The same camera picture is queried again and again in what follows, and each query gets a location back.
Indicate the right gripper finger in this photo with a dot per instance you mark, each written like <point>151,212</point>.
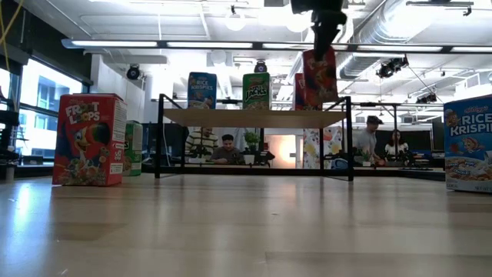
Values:
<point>326,31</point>

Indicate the red Froot Loops cereal box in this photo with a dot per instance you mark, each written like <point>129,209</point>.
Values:
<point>299,92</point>
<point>88,146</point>
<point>321,81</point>

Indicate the green Apple Jacks cereal box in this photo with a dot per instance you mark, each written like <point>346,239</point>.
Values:
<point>256,92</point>
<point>133,150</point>

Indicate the blue Rice Krispies cereal box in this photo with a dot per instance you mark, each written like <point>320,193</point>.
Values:
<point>201,90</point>
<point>469,146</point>

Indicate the black ceiling spotlight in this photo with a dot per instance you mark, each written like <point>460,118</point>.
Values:
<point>426,98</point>
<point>392,66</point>

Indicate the round black speaker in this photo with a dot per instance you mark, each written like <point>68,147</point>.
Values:
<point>260,67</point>
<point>133,72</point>

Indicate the round white pendant lamp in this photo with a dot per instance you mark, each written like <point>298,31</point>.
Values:
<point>235,21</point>

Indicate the person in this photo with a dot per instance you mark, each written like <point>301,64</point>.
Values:
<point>227,152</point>
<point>396,147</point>
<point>368,140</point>
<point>201,142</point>

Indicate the colourful patterned panel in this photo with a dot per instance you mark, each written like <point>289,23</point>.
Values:
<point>313,148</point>

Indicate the green potted plant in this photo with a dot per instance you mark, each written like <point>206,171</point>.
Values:
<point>251,148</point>

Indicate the dark computer monitor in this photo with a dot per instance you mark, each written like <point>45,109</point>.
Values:
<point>439,136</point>

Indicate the long ceiling light strip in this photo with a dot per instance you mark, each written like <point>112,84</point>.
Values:
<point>115,43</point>

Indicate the large window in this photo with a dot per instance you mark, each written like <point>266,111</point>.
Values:
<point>50,96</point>

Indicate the small white pot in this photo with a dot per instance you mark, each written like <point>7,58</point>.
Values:
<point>9,172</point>

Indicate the silver ventilation duct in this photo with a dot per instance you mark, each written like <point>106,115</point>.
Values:
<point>388,23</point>

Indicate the wooden shelf with black frame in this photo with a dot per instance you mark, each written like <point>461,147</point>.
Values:
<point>250,118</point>

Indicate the black metal rig frame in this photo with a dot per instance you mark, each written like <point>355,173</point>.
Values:
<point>395,127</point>

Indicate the black aluminium table frame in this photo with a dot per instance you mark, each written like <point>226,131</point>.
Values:
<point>269,171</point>

